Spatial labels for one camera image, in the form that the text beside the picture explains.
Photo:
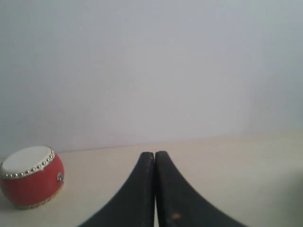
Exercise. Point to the small red drum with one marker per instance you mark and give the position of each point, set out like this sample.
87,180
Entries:
31,176

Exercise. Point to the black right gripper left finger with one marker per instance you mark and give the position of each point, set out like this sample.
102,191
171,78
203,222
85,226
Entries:
134,204

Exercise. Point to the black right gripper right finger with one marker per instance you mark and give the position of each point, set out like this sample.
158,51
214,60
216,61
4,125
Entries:
179,204

